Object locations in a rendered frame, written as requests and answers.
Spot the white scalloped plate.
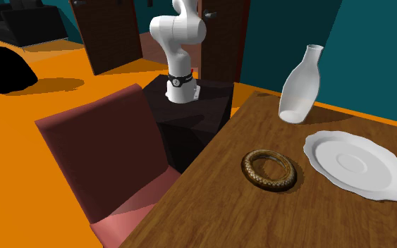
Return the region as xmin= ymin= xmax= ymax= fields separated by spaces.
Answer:
xmin=303 ymin=130 xmax=397 ymax=202

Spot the dark red chair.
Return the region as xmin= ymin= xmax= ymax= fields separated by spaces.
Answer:
xmin=34 ymin=82 xmax=183 ymax=248

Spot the black sofa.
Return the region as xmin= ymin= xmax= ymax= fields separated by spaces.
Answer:
xmin=0 ymin=0 xmax=69 ymax=48

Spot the black beanbag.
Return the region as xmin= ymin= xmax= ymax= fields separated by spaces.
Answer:
xmin=0 ymin=46 xmax=39 ymax=94

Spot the white vase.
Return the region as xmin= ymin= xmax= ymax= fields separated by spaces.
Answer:
xmin=278 ymin=44 xmax=324 ymax=125

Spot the dark brown door with handle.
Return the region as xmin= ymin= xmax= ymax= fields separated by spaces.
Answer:
xmin=197 ymin=0 xmax=251 ymax=84

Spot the dark brown open door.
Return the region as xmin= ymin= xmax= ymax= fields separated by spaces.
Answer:
xmin=68 ymin=0 xmax=144 ymax=76

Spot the black robot stand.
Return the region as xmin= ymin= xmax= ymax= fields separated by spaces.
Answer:
xmin=141 ymin=74 xmax=235 ymax=174

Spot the brown patterned ring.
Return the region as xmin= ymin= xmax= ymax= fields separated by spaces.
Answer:
xmin=240 ymin=149 xmax=298 ymax=192

